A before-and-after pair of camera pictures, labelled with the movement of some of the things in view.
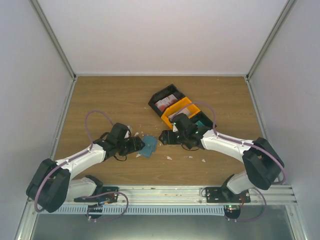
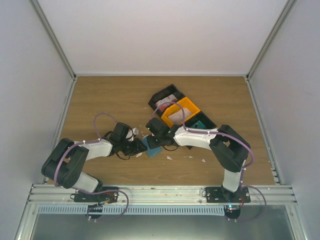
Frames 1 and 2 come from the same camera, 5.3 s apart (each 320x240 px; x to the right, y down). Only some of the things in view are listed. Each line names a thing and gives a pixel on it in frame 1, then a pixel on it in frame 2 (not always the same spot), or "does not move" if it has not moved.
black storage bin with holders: (203, 119) does not move
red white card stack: (161, 104) does not move
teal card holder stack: (200, 124) does not move
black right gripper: (167, 136) to (151, 144)
